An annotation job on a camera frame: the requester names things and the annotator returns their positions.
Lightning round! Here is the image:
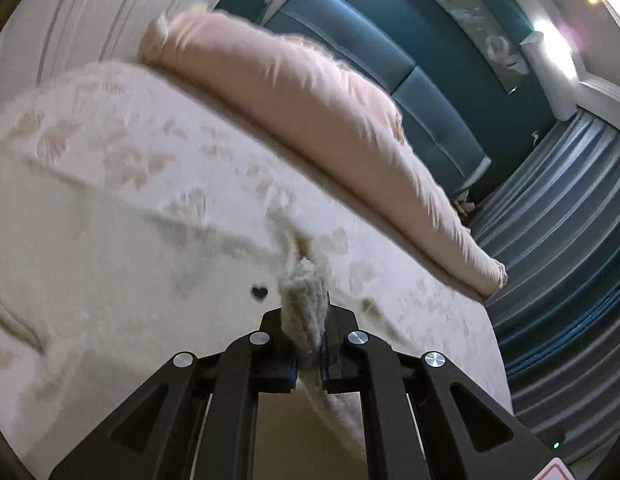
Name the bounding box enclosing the floral wall painting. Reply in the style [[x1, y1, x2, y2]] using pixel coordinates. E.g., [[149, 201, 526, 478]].
[[433, 0, 529, 94]]

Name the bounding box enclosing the pink folded duvet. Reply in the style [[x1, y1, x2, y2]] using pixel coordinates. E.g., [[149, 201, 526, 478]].
[[138, 10, 508, 299]]

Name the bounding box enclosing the teal upholstered headboard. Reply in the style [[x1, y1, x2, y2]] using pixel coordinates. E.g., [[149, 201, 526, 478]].
[[259, 0, 491, 197]]

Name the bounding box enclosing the white panelled wardrobe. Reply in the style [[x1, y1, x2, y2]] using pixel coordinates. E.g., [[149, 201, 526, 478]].
[[0, 0, 219, 103]]

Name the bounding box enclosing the beige knitted sweater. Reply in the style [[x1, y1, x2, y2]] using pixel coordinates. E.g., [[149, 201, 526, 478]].
[[277, 224, 366, 464]]

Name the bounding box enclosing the pink floral bed blanket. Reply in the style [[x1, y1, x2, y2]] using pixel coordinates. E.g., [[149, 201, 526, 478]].
[[0, 62, 512, 479]]

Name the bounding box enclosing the grey striped curtain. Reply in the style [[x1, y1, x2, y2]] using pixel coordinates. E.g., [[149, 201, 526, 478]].
[[470, 110, 620, 463]]

